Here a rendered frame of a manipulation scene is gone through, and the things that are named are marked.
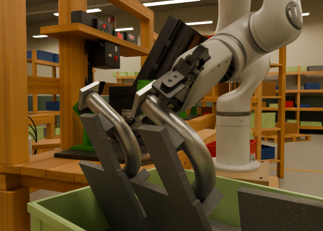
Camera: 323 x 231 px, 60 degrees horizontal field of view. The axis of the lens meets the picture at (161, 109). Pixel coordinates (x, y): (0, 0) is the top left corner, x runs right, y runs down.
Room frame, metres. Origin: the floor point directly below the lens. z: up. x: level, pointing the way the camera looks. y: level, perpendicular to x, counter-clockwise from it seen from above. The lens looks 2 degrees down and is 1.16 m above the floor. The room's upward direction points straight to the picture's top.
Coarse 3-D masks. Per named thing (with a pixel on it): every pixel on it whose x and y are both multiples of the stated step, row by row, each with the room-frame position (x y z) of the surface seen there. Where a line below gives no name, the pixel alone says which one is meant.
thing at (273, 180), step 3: (270, 177) 1.09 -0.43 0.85; (273, 177) 1.09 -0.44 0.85; (276, 177) 1.09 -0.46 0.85; (270, 180) 1.06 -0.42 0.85; (273, 180) 1.06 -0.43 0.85; (276, 180) 1.06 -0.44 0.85; (270, 183) 1.01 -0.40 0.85; (273, 183) 1.01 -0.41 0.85; (276, 183) 1.01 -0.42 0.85; (270, 186) 0.98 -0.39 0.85; (273, 186) 0.98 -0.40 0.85; (276, 186) 0.98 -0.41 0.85
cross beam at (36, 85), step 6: (30, 78) 1.38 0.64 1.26; (36, 78) 1.41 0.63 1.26; (42, 78) 1.45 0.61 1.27; (48, 78) 1.49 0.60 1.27; (54, 78) 1.53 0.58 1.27; (30, 84) 1.38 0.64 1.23; (36, 84) 1.41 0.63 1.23; (42, 84) 1.45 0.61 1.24; (48, 84) 1.49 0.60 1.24; (54, 84) 1.53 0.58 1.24; (108, 84) 2.02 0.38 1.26; (114, 84) 2.10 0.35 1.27; (120, 84) 2.18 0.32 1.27; (30, 90) 1.38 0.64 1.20; (36, 90) 1.41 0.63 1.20; (42, 90) 1.45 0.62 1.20; (48, 90) 1.49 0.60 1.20; (54, 90) 1.53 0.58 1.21; (108, 90) 2.02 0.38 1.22
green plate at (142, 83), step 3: (138, 81) 1.68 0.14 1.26; (141, 81) 1.67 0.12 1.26; (144, 81) 1.67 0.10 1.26; (147, 81) 1.66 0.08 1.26; (150, 81) 1.65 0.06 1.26; (138, 84) 1.68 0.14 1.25; (141, 84) 1.67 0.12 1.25; (144, 84) 1.66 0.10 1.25; (147, 84) 1.65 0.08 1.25; (138, 87) 1.67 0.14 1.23; (141, 87) 1.66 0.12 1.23; (138, 90) 1.66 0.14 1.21; (141, 114) 1.63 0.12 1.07
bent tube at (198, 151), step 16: (144, 96) 0.38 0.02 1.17; (144, 112) 0.39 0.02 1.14; (160, 112) 0.38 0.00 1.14; (176, 128) 0.37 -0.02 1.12; (192, 128) 0.38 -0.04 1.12; (192, 144) 0.37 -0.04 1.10; (192, 160) 0.37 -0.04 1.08; (208, 160) 0.37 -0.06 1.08; (208, 176) 0.38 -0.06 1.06; (208, 192) 0.40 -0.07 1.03
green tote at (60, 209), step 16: (192, 176) 0.77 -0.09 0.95; (80, 192) 0.61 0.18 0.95; (224, 192) 0.70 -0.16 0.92; (272, 192) 0.62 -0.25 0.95; (288, 192) 0.60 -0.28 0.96; (32, 208) 0.52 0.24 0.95; (48, 208) 0.56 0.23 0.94; (64, 208) 0.58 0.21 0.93; (80, 208) 0.61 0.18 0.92; (96, 208) 0.65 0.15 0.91; (224, 208) 0.70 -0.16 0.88; (32, 224) 0.53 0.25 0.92; (48, 224) 0.48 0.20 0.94; (64, 224) 0.45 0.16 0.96; (80, 224) 0.61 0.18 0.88; (96, 224) 0.64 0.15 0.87
